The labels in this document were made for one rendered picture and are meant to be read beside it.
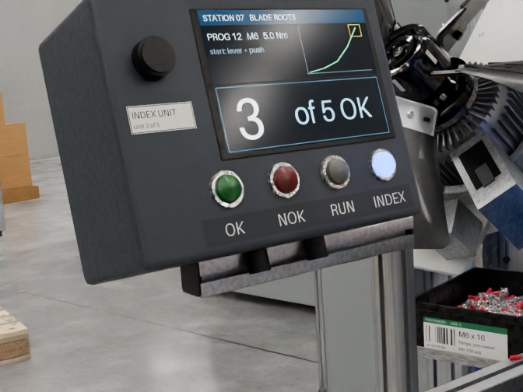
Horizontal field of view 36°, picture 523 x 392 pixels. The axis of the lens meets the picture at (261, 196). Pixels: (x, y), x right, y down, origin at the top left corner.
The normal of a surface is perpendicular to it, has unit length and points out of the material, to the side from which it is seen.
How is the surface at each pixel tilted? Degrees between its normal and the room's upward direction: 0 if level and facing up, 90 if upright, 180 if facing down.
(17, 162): 90
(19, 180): 90
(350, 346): 90
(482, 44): 50
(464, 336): 90
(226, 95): 75
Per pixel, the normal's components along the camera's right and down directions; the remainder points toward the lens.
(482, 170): -0.66, -0.53
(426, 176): 0.08, -0.57
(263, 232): 0.55, -0.18
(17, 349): 0.53, 0.13
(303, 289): -0.67, 0.15
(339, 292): -0.81, 0.14
